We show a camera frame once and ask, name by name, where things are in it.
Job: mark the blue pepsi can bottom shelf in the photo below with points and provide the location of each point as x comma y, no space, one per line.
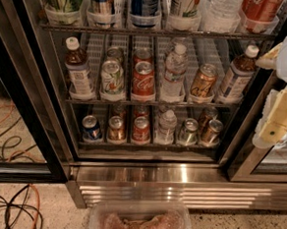
91,129

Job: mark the red bull can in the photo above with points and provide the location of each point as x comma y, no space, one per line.
101,13

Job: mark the white floral can middle shelf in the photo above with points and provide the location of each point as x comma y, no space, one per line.
112,80

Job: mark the green can top shelf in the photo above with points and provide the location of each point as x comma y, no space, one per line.
63,12

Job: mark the steel fridge base grille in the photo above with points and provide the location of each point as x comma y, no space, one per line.
196,187

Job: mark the water bottle top shelf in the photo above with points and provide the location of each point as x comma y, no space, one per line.
221,16

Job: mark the left glass fridge door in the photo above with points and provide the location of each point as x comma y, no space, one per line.
33,146

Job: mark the tea bottle white cap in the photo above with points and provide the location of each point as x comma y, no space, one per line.
238,76
76,62

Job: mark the right tea bottle white cap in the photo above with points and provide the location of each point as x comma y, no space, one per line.
238,76

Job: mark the gold can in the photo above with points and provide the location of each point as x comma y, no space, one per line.
211,133
116,130

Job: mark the red coke can middle shelf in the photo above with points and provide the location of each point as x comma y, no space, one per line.
143,82

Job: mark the silver can bottom shelf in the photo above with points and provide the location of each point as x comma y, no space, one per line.
188,132

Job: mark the red coke can shelf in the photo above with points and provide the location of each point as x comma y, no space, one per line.
143,82
141,130
259,14

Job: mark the gold can bottom right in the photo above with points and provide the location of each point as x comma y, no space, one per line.
211,133

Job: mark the water bottle middle shelf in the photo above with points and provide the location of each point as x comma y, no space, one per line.
176,63

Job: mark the white floral can top shelf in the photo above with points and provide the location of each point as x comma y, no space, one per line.
184,15

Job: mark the gold can middle shelf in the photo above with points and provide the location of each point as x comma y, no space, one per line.
202,86

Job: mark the wire shelf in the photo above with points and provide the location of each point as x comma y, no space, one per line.
161,33
154,103

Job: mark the clear plastic food container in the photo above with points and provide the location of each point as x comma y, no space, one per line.
139,214

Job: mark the water bottle shelf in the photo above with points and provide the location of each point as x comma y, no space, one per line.
221,16
166,127
176,63

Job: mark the middle wire shelf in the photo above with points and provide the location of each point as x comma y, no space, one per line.
154,103

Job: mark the red coke can bottom shelf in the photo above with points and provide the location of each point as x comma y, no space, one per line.
141,130

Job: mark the gold can bottom left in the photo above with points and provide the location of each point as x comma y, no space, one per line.
116,130

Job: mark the right glass fridge door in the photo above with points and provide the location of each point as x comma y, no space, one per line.
242,161

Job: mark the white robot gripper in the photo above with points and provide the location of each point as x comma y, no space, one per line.
272,126

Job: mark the blue pepsi can shelf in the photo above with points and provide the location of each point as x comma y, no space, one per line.
91,129
143,13

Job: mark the left tea bottle white cap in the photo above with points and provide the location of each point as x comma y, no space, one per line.
76,62

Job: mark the top wire shelf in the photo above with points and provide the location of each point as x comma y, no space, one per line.
161,33

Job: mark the glass fridge door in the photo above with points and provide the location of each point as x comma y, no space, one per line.
33,146
242,161

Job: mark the blue pepsi can top shelf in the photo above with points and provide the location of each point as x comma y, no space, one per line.
143,13

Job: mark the water bottle bottom shelf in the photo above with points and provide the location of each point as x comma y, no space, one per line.
166,127

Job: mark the white floral can shelf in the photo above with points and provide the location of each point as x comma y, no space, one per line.
184,15
112,80

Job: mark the red coke can top shelf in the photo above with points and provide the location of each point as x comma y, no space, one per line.
259,14

